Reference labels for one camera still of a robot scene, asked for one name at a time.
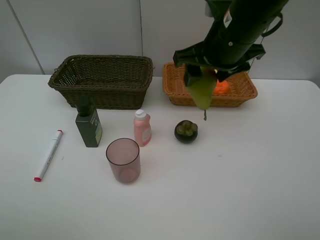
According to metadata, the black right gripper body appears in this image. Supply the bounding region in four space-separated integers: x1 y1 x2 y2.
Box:
173 41 266 73

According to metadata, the pink translucent plastic cup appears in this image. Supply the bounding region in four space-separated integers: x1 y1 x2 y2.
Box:
105 138 141 184

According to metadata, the white marker with pink caps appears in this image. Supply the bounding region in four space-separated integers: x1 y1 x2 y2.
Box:
33 129 63 183

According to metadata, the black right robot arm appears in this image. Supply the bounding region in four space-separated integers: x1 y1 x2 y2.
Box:
173 0 288 87

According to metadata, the orange wicker basket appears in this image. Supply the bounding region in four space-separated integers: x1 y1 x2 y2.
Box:
162 63 258 108

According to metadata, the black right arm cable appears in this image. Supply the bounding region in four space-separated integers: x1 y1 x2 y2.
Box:
259 11 284 38

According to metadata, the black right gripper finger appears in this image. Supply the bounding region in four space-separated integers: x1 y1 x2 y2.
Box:
216 65 251 82
184 64 202 87

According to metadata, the pink dish soap bottle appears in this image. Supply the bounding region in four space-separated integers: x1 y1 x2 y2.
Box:
133 109 152 147

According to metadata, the green red pear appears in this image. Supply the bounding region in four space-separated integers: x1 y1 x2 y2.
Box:
186 66 217 121

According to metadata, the dark purple mangosteen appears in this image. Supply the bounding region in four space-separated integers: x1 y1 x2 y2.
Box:
174 120 198 144

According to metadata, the dark green pump bottle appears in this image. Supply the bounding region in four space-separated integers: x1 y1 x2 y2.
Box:
75 96 103 148

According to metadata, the dark brown wicker basket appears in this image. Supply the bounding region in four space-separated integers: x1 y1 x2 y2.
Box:
48 54 153 110

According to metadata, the orange mandarin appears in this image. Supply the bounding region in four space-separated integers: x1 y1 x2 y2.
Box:
213 80 230 95

